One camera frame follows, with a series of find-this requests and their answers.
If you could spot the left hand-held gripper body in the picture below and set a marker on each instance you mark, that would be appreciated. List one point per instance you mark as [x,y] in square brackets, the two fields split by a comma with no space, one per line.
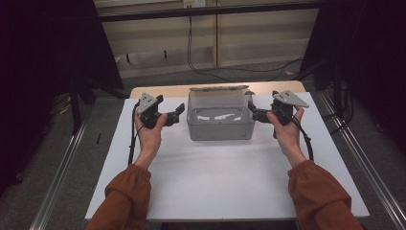
[147,108]

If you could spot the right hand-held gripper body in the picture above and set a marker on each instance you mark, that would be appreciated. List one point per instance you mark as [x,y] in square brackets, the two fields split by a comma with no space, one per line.
[285,103]

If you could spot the clear plastic box with lid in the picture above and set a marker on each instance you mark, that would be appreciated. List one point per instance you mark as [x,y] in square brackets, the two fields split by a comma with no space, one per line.
[220,131]

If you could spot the person's left hand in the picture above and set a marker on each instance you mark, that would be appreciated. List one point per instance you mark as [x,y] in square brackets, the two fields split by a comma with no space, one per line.
[150,140]

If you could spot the person's right hand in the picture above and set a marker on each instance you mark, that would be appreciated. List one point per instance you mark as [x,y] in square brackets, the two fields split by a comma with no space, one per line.
[288,137]

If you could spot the black metal stand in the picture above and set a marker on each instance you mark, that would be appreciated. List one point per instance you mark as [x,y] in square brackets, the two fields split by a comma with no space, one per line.
[337,92]

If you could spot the small black floor piece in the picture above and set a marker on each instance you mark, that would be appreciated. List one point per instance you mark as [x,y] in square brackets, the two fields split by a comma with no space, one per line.
[99,138]

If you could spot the black tripod stand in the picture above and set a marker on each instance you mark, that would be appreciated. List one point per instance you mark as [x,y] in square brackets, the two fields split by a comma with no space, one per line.
[75,108]

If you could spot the white board sheet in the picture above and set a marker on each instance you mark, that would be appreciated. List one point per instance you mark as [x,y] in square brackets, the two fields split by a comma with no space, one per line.
[217,185]

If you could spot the black horizontal bar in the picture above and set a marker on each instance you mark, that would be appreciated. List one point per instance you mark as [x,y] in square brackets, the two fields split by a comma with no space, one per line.
[191,12]

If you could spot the black curtain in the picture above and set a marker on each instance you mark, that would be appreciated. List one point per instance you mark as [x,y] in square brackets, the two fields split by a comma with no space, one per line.
[38,64]
[376,48]

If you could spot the metal floor rail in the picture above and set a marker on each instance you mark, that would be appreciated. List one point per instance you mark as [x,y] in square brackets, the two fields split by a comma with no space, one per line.
[60,175]
[364,159]

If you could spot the white wall outlet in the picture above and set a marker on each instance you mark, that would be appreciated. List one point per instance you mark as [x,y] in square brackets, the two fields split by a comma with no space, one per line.
[194,3]

